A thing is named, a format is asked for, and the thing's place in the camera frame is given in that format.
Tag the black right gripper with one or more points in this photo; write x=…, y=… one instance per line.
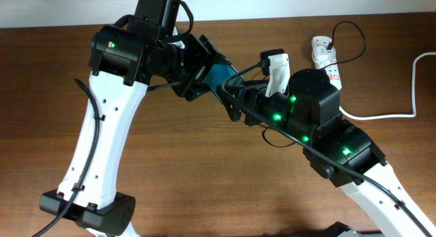
x=256, y=97

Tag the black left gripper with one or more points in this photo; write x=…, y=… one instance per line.
x=206, y=54

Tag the blue screen Galaxy smartphone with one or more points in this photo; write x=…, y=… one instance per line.
x=216, y=76

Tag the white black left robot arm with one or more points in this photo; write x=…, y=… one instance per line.
x=125, y=56

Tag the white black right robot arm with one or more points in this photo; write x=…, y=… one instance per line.
x=309, y=115

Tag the white power strip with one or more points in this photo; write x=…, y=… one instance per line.
x=329, y=66

